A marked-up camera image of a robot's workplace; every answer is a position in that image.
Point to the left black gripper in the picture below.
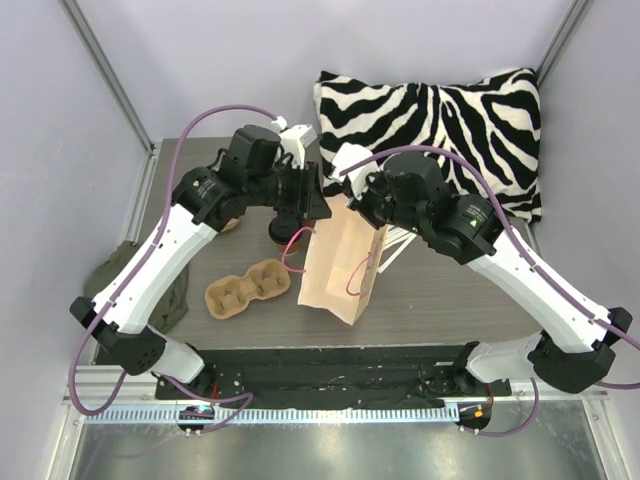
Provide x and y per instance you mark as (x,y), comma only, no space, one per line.
(310,190)

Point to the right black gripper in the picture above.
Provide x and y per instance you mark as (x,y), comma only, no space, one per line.
(373,211)

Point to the black plastic cup lid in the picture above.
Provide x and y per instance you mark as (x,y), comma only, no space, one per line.
(283,226)

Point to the pink paper gift bag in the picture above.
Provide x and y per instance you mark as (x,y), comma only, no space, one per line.
(341,262)

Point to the single brown paper cup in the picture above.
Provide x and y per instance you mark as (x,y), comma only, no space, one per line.
(285,247)

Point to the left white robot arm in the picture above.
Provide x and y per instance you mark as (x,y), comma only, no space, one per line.
(259,168)

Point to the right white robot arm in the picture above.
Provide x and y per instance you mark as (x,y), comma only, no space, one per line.
(573,349)

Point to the white wrapped straw long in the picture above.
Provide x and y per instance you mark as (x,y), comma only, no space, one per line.
(396,241)

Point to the brown pulp cup carrier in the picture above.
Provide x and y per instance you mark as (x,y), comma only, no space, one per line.
(230,225)

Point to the zebra print pillow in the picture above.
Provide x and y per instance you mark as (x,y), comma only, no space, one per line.
(494,124)

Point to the olive green cloth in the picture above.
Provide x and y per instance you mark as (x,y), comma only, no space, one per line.
(168,311)

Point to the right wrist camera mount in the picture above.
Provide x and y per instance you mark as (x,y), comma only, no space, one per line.
(350,165)

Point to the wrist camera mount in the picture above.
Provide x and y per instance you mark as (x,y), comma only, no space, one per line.
(350,165)
(294,141)

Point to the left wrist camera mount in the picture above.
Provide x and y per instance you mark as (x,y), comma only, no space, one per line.
(294,141)

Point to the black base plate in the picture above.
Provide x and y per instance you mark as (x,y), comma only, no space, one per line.
(374,377)

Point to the white slotted cable duct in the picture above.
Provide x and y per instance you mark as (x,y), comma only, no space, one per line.
(195,414)

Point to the aluminium rail frame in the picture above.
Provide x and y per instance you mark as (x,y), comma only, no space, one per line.
(525,391)

